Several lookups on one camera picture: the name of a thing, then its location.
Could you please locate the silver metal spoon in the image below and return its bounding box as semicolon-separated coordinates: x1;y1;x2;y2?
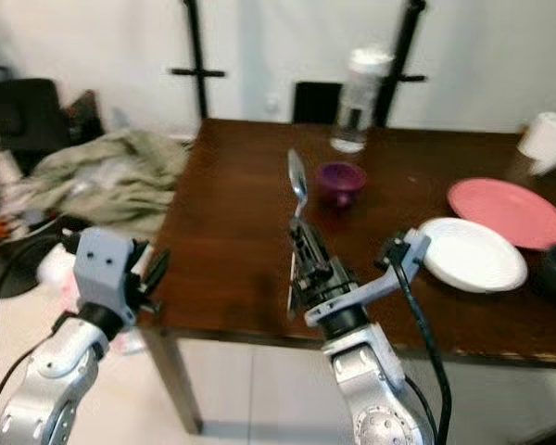
284;148;310;322

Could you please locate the clear white-capped water bottle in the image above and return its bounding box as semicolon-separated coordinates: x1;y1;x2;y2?
330;46;394;155

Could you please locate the grey table leg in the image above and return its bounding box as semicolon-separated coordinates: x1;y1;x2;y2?
143;329;206;436

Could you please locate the small dark bag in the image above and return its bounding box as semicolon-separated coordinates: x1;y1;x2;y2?
59;89;99;146

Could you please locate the slanted black stand pole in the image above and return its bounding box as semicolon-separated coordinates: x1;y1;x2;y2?
373;0;428;128

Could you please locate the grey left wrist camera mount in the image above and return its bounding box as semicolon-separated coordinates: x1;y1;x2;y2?
76;228;136;322

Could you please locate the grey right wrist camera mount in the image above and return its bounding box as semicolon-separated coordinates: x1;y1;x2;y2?
304;229;433;328

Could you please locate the olive green crumpled cloth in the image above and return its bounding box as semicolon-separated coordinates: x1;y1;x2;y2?
28;130;191;235

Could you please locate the black chair back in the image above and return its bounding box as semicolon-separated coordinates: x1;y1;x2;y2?
294;82;349;125

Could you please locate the white plastic bag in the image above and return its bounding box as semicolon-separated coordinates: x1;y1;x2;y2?
35;243;86;290

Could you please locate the black stand pole with crossbar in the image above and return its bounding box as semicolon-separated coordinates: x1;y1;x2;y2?
170;0;229;121

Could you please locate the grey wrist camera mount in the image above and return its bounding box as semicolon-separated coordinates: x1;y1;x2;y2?
76;228;136;322
304;229;433;328

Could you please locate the black floor fan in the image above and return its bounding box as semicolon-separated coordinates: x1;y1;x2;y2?
0;215;77;299

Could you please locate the white bowl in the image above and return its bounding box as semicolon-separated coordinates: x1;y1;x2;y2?
415;217;528;295

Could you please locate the pink plate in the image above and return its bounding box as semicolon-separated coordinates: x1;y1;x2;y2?
448;178;556;251

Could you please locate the purple cup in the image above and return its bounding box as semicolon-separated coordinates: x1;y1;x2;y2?
320;161;366;209

